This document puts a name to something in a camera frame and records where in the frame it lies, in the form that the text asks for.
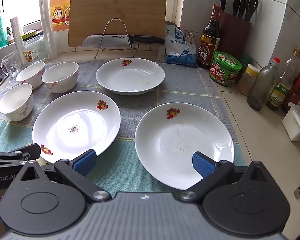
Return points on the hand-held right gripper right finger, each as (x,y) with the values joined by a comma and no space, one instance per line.
(202,163)

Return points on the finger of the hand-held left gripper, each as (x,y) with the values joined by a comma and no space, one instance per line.
(20,152)

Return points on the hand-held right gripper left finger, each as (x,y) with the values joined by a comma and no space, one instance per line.
(86,161)

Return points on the white bowl pink floral print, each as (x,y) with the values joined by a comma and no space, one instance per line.
(60,76)
(30,73)
(15,102)

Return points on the white plate two fruit prints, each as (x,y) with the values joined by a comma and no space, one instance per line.
(77,120)

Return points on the grey green checked cloth mat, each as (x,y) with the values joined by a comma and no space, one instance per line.
(128,102)

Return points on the clear glass mug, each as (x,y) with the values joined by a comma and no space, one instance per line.
(11,65)

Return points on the yellow lid spice jar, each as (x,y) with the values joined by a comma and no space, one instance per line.
(248,80)

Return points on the glass jar fruit label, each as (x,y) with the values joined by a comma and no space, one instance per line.
(33,50)

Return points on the green lid sauce tub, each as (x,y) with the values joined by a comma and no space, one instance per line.
(225,70)

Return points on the red cap glass bottle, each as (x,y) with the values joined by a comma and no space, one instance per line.
(262,87)

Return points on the white plastic box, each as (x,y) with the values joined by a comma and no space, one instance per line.
(297,125)

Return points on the short stack of plastic cups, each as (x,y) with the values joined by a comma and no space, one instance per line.
(17,35)

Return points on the yellow cap oil bottle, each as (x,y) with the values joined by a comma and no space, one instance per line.
(282,90)

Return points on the white blue salt bag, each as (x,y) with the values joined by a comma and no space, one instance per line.
(181,52)

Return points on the small clear plastic container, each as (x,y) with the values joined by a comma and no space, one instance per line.
(162,55)

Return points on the dark soy sauce bottle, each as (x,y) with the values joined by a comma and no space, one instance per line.
(210,45)

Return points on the tall stack of plastic cups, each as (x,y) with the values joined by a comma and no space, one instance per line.
(48,30)

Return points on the metal binder clip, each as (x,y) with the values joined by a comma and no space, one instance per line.
(189,37)

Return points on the dark wooden knife block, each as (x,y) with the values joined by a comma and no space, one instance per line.
(235,37)

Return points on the orange cooking wine bottle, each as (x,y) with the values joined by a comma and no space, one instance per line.
(60,10)

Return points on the bamboo cutting board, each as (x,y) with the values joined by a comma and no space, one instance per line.
(115,10)

